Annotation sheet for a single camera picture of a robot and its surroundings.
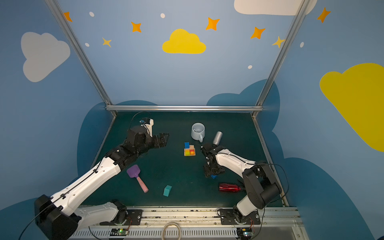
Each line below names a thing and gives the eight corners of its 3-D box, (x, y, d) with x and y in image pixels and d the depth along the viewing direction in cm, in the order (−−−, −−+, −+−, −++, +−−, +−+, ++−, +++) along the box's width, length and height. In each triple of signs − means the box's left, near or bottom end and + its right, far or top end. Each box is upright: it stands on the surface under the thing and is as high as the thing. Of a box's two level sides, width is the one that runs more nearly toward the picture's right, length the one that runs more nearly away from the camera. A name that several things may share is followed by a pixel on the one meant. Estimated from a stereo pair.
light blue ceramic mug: (191, 141, 104) (191, 136, 99) (191, 128, 112) (191, 122, 107) (205, 141, 104) (205, 136, 99) (204, 128, 112) (204, 122, 107)
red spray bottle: (219, 191, 84) (220, 189, 81) (218, 185, 86) (219, 183, 84) (239, 191, 84) (240, 189, 82) (237, 185, 86) (239, 183, 84)
